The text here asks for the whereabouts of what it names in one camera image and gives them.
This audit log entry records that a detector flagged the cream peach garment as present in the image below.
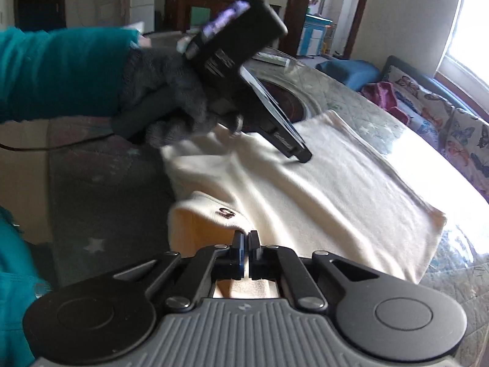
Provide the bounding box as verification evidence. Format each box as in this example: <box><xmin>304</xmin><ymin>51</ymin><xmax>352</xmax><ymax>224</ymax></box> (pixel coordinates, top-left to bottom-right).
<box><xmin>161</xmin><ymin>111</ymin><xmax>446</xmax><ymax>283</ymax></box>

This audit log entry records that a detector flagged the teal sleeved right forearm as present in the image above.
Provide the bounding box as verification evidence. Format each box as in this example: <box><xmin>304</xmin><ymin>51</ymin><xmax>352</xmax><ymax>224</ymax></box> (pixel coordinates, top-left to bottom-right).
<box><xmin>0</xmin><ymin>209</ymin><xmax>49</xmax><ymax>366</ymax></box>

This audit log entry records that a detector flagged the teal sleeved left forearm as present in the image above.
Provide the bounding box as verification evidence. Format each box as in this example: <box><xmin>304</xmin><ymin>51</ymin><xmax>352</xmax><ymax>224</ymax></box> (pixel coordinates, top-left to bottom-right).
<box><xmin>1</xmin><ymin>28</ymin><xmax>140</xmax><ymax>123</ymax></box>

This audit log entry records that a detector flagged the grey gloved left hand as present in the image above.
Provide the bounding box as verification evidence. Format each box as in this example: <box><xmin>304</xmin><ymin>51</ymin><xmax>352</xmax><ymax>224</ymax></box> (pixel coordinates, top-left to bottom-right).
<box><xmin>111</xmin><ymin>47</ymin><xmax>243</xmax><ymax>148</ymax></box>

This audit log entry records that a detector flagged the black round induction cooktop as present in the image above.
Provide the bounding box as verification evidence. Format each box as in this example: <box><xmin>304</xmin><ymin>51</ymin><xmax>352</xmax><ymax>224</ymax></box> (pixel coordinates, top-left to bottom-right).
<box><xmin>239</xmin><ymin>79</ymin><xmax>312</xmax><ymax>133</ymax></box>

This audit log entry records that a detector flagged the grey remote control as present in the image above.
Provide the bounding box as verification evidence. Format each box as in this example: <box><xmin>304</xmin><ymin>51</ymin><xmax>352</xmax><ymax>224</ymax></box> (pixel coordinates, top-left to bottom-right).
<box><xmin>253</xmin><ymin>52</ymin><xmax>290</xmax><ymax>67</ymax></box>

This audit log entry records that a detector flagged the blue white small cabinet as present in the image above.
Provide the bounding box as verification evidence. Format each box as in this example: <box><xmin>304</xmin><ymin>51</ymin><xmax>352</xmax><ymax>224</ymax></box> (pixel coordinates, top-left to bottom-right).
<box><xmin>297</xmin><ymin>14</ymin><xmax>332</xmax><ymax>56</ymax></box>

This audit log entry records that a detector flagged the blue corner sofa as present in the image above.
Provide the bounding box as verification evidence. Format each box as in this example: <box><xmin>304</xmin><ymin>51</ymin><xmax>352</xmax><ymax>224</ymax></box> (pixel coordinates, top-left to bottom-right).
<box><xmin>316</xmin><ymin>56</ymin><xmax>480</xmax><ymax>118</ymax></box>

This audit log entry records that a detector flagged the magenta crumpled cloth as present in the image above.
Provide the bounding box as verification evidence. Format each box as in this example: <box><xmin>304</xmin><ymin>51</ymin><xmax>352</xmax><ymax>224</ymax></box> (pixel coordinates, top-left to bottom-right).
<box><xmin>360</xmin><ymin>81</ymin><xmax>410</xmax><ymax>125</ymax></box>

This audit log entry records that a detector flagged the butterfly cushion left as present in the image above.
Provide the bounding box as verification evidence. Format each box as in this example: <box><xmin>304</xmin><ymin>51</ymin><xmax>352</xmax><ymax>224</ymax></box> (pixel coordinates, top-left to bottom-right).
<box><xmin>383</xmin><ymin>65</ymin><xmax>454</xmax><ymax>151</ymax></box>

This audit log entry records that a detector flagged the butterfly cushion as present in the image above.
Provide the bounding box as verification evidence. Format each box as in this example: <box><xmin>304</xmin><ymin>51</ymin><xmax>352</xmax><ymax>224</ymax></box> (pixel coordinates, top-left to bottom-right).
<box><xmin>383</xmin><ymin>65</ymin><xmax>454</xmax><ymax>151</ymax></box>
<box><xmin>443</xmin><ymin>109</ymin><xmax>489</xmax><ymax>201</ymax></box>

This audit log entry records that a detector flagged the butterfly cushion right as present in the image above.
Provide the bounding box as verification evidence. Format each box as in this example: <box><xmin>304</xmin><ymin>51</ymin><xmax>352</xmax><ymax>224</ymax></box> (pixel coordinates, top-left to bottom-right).
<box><xmin>443</xmin><ymin>109</ymin><xmax>489</xmax><ymax>201</ymax></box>

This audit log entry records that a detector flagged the window with frame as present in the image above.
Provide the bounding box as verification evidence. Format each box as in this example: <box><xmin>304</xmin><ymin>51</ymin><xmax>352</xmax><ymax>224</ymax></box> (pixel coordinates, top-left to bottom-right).
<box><xmin>439</xmin><ymin>0</ymin><xmax>488</xmax><ymax>108</ymax></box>

